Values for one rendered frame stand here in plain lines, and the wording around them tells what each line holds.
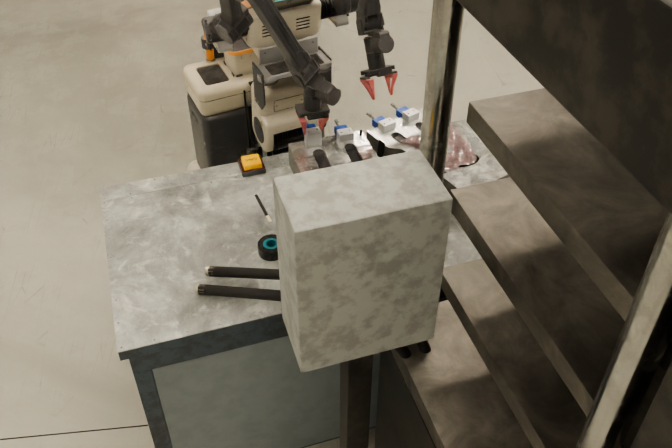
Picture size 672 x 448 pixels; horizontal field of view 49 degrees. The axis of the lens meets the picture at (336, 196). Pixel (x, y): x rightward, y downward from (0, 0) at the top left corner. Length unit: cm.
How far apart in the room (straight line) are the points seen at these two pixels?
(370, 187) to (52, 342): 206
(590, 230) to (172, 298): 124
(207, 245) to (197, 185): 29
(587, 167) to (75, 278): 250
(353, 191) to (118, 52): 376
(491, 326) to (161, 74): 334
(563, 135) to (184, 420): 144
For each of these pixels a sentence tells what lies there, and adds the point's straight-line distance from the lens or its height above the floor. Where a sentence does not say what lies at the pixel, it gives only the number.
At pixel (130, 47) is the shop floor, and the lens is 502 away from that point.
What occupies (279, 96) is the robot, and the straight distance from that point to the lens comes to 270.
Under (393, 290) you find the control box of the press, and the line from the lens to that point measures 145.
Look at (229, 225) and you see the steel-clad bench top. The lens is 228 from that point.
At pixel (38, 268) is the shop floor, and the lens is 350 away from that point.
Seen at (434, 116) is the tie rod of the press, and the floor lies 148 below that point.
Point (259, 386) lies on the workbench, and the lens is 229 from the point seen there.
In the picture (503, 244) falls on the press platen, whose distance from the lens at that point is 153.
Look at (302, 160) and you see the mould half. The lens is 237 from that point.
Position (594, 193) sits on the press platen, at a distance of 130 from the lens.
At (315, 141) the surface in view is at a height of 91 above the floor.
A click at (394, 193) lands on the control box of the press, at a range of 134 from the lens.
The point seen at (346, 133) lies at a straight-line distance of 244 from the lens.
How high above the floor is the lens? 233
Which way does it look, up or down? 40 degrees down
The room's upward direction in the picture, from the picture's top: straight up
